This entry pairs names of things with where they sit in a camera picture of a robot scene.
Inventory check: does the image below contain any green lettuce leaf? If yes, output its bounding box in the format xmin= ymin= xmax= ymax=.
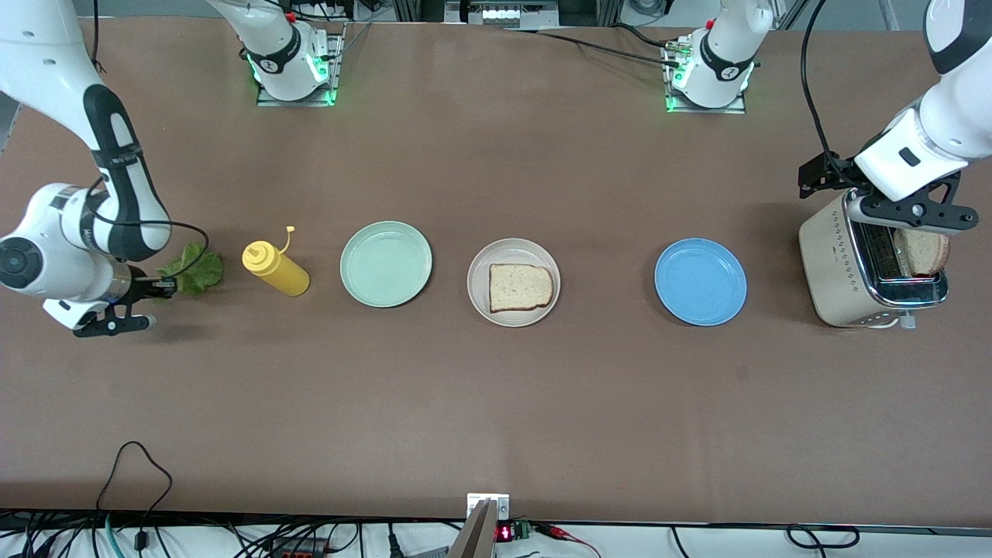
xmin=155 ymin=242 xmax=226 ymax=300

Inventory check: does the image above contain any black cable to arm base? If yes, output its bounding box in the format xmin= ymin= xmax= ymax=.
xmin=504 ymin=23 xmax=683 ymax=67

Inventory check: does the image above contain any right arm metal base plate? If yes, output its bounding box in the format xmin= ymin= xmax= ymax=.
xmin=256 ymin=22 xmax=346 ymax=108

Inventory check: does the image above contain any beige chrome toaster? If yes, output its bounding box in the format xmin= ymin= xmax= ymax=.
xmin=798 ymin=184 xmax=951 ymax=331

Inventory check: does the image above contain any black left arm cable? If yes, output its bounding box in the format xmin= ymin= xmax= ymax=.
xmin=801 ymin=0 xmax=861 ymax=175

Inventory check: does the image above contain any black coiled cable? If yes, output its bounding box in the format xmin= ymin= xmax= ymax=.
xmin=787 ymin=525 xmax=861 ymax=549

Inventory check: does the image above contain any red clip cable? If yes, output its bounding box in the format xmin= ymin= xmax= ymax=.
xmin=533 ymin=523 xmax=601 ymax=558

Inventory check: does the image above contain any mint green plate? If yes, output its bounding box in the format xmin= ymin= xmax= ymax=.
xmin=339 ymin=221 xmax=433 ymax=308

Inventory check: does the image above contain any metal device with lights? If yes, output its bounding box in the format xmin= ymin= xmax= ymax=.
xmin=444 ymin=0 xmax=560 ymax=29

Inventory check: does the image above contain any toasted bread slice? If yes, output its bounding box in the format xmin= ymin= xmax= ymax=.
xmin=893 ymin=227 xmax=951 ymax=277
xmin=488 ymin=263 xmax=555 ymax=314

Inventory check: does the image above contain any black looped table cable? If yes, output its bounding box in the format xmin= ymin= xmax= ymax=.
xmin=95 ymin=441 xmax=174 ymax=553

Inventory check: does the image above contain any yellow squeeze bottle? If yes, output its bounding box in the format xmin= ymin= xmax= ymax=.
xmin=242 ymin=226 xmax=312 ymax=298

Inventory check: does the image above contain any metal post base bracket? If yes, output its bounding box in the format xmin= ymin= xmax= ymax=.
xmin=467 ymin=493 xmax=511 ymax=522

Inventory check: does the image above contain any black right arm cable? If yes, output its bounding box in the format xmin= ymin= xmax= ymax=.
xmin=91 ymin=177 xmax=211 ymax=277

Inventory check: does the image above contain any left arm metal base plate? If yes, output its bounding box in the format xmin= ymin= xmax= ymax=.
xmin=661 ymin=39 xmax=749 ymax=115

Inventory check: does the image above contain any beige plate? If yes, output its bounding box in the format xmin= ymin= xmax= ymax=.
xmin=467 ymin=238 xmax=561 ymax=328

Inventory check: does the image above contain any aluminium extrusion post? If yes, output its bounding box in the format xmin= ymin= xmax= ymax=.
xmin=448 ymin=500 xmax=497 ymax=558

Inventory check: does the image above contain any blue plate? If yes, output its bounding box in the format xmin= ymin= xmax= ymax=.
xmin=654 ymin=237 xmax=748 ymax=327

